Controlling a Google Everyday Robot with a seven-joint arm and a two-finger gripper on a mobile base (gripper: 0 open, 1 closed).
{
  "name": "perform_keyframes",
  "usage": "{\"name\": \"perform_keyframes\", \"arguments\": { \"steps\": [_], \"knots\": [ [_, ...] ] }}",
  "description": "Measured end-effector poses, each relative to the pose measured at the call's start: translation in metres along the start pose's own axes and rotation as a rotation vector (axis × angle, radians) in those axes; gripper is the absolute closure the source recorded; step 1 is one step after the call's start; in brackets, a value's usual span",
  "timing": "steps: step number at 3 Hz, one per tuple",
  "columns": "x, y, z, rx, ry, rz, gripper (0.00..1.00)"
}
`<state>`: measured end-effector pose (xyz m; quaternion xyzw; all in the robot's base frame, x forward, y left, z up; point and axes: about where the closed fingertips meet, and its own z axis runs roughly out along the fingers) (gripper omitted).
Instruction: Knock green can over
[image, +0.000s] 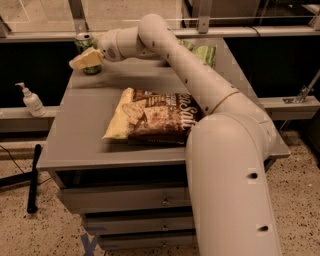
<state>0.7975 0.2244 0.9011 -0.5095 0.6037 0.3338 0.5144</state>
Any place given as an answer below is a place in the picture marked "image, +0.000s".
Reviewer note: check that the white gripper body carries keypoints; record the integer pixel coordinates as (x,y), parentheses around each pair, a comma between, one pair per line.
(107,45)

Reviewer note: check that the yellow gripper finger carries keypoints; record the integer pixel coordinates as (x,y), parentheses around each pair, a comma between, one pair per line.
(88,58)

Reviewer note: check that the green soda can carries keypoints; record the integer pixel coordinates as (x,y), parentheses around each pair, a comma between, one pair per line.
(83,41)

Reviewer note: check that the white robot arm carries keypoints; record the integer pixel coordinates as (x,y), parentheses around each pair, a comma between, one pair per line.
(225,151)

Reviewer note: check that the metal railing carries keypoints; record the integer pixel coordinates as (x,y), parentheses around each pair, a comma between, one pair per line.
(53,20)

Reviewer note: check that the white pump bottle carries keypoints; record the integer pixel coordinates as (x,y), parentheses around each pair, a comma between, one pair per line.
(32,101)

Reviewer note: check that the brown and yellow chip bag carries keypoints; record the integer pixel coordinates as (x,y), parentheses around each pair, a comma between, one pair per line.
(146,117)

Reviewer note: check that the green chip bag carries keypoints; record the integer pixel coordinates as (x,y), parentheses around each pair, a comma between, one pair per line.
(205,53)

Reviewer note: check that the black stand leg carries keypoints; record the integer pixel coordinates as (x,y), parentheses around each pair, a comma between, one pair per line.
(30,177)

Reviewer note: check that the grey drawer cabinet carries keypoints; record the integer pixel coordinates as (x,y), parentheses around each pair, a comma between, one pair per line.
(130,196)

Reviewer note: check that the metal bracket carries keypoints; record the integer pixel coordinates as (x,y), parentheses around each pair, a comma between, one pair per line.
(304,91)

